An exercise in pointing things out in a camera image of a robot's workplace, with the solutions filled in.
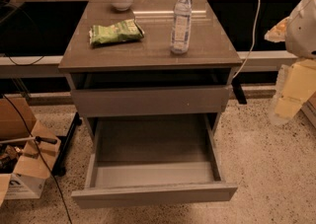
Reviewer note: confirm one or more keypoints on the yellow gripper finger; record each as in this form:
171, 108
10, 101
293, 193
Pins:
278, 32

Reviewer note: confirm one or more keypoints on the grey drawer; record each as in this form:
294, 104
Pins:
146, 160
150, 101

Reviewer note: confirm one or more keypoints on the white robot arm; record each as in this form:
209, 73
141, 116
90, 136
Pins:
295, 84

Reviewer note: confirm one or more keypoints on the grey top drawer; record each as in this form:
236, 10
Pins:
150, 101

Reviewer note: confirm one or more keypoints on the grey drawer cabinet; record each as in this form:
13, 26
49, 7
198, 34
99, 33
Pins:
148, 63

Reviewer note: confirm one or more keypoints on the cardboard box right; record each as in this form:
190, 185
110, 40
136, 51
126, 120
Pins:
309, 109

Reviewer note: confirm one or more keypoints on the clear plastic water bottle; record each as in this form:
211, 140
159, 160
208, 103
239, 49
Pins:
181, 29

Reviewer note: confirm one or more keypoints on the green snack bag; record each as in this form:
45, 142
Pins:
126, 30

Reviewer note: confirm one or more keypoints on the black stand leg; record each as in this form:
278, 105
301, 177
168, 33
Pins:
59, 166

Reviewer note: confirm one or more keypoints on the open cardboard box left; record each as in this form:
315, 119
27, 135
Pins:
26, 167

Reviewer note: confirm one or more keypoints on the black handled tool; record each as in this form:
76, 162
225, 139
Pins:
20, 141

